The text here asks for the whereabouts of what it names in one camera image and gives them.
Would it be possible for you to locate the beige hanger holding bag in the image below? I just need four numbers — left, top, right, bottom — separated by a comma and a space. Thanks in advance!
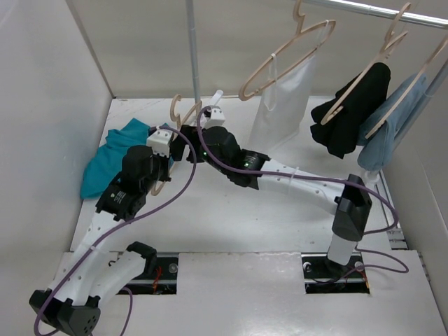
237, 0, 337, 102

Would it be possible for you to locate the white hanging cloth bag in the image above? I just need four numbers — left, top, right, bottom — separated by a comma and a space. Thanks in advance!
248, 54, 316, 154

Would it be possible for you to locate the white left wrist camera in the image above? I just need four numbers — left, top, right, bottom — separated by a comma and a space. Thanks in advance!
146, 129, 173, 158

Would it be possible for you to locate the blue denim hanging garment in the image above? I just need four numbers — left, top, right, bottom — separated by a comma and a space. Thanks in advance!
357, 74, 428, 171

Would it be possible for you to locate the black hanging garment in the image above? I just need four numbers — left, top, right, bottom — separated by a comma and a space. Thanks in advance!
310, 62, 391, 159

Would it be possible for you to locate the beige wooden hanger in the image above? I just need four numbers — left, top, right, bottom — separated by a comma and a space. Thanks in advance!
152, 93, 204, 197

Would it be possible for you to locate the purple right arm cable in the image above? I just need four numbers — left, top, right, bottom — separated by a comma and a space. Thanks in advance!
196, 106, 410, 283

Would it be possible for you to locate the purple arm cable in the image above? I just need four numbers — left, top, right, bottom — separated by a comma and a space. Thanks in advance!
196, 106, 410, 283
34, 126, 197, 336

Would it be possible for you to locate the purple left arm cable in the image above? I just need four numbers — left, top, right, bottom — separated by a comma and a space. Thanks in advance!
34, 126, 197, 336

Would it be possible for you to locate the teal t shirt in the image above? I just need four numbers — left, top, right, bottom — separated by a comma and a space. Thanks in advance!
80, 118, 158, 201

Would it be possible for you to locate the white rack right base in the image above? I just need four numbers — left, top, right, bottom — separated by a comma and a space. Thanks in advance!
359, 171, 409, 252

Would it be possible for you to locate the beige hanger holding black garment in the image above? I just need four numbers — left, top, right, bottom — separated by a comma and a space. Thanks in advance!
320, 2, 412, 125

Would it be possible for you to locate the silver rack top bar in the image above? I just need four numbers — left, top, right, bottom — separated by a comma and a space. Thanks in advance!
304, 0, 447, 30

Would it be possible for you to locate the beige hanger holding denim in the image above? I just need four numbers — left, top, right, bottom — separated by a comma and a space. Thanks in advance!
365, 35, 448, 139

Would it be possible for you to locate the white rack base foot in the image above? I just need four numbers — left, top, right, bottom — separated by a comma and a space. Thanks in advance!
205, 90, 223, 106

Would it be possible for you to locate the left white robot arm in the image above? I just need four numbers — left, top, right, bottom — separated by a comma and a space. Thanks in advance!
29, 145, 170, 335

